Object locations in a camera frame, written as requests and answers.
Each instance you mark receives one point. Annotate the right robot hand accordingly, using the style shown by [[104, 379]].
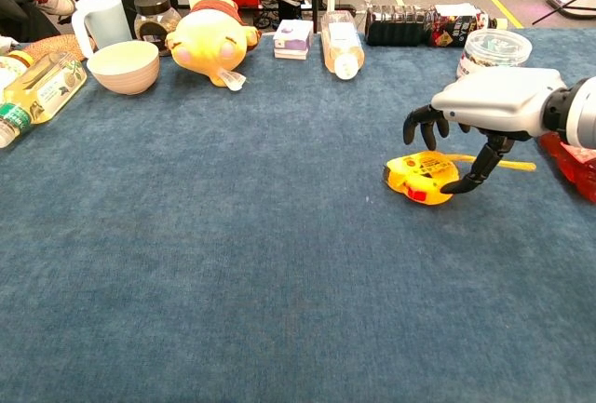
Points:
[[498, 100]]

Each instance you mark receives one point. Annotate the yellow tape measure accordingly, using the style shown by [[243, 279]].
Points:
[[419, 175]]

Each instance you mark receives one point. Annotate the clear jar of binder clips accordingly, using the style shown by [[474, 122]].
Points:
[[498, 49]]

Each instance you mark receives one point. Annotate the red honey bottle yellow cap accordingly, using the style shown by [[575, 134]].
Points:
[[577, 165]]

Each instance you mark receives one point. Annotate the thin black tripod leg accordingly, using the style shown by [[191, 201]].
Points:
[[565, 4]]

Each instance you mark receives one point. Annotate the dark drink bottle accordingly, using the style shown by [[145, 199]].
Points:
[[396, 26]]

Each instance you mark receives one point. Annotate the clear bottle white cap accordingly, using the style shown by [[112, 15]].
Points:
[[342, 44]]

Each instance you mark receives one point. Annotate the purple white small box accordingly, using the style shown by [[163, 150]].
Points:
[[293, 35]]

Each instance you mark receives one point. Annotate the black power box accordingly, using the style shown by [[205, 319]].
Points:
[[289, 8]]

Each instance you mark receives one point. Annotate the yellow plush duck toy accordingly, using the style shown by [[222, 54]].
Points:
[[209, 40]]

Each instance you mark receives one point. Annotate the blue table mat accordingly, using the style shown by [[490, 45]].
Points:
[[233, 245]]

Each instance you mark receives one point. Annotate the glass jar black lid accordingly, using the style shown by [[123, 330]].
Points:
[[156, 17]]

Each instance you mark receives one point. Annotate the beige bowl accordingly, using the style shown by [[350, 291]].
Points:
[[123, 72]]

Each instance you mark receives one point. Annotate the white pale blue pitcher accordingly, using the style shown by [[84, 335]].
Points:
[[104, 21]]

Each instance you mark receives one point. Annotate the woven round coaster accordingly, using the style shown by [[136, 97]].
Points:
[[56, 44]]

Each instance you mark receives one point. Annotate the yellow oil bottle green cap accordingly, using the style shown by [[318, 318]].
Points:
[[42, 86]]

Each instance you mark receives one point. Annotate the white red snack packet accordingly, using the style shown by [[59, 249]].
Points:
[[5, 42]]

